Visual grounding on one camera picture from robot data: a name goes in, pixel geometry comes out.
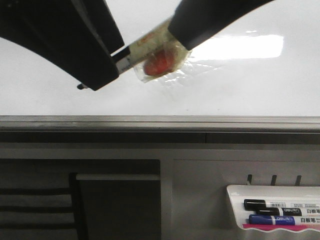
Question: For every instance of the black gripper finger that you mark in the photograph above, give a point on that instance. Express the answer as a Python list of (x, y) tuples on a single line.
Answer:
[(77, 36), (195, 21)]

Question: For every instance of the black whiteboard marker with tape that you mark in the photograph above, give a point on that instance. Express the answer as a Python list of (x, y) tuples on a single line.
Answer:
[(154, 54)]

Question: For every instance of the dark cabinet panel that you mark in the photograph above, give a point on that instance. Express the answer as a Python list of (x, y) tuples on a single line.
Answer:
[(122, 209)]

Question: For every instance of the black chair back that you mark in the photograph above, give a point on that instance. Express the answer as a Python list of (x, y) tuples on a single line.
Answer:
[(41, 206)]

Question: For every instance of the black capped marker upper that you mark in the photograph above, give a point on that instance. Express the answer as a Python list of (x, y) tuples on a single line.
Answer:
[(253, 204)]

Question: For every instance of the black capped marker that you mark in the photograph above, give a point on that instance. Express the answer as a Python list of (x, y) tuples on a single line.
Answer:
[(253, 204), (286, 211)]

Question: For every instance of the black capped marker middle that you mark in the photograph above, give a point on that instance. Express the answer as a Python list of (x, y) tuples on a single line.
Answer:
[(286, 211)]

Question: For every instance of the blue capped marker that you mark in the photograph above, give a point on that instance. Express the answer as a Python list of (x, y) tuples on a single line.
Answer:
[(256, 219)]

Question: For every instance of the white plastic marker tray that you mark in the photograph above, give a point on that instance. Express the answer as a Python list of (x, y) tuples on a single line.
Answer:
[(278, 197)]

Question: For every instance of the white whiteboard with aluminium frame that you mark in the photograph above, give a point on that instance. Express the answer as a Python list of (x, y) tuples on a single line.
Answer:
[(261, 73)]

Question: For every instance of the black wall hook left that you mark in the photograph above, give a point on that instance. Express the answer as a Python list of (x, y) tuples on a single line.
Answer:
[(249, 180)]

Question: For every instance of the black wall hook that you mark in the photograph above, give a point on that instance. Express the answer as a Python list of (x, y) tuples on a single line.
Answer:
[(273, 180), (298, 180), (249, 180)]

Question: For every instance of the black wall hook middle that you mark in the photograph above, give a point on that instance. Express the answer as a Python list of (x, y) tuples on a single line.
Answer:
[(273, 180)]

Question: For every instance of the black wall hook right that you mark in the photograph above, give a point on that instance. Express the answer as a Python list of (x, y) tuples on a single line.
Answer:
[(298, 180)]

